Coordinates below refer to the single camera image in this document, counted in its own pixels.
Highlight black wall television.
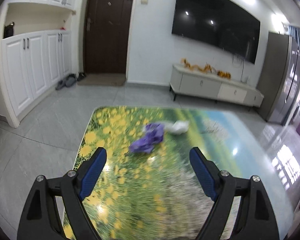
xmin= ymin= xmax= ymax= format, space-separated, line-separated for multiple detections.
xmin=172 ymin=0 xmax=261 ymax=64

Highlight grey double door refrigerator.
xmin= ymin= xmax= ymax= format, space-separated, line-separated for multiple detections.
xmin=257 ymin=32 xmax=300 ymax=126

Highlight blue window curtain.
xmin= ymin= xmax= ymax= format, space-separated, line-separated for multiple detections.
xmin=288 ymin=25 xmax=300 ymax=47

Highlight brown door mat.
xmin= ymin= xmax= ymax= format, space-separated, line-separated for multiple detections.
xmin=78 ymin=73 xmax=126 ymax=86

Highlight white grey TV stand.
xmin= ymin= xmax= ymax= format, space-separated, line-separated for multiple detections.
xmin=170 ymin=64 xmax=264 ymax=108

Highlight black bag on shelf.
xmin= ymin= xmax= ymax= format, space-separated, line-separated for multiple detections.
xmin=4 ymin=22 xmax=14 ymax=38

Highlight landscape print coffee table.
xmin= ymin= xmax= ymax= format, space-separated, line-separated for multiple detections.
xmin=74 ymin=106 xmax=293 ymax=239

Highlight grey slippers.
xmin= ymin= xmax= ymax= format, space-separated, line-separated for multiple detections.
xmin=55 ymin=74 xmax=77 ymax=90

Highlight black shoes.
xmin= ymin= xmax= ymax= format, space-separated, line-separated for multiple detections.
xmin=77 ymin=73 xmax=86 ymax=82

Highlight dark brown entrance door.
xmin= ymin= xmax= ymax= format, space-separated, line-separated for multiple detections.
xmin=84 ymin=0 xmax=133 ymax=74

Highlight purple plastic bag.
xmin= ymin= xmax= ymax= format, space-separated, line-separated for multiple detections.
xmin=129 ymin=123 xmax=164 ymax=154

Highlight golden dragon ornament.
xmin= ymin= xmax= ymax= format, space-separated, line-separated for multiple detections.
xmin=180 ymin=58 xmax=231 ymax=79

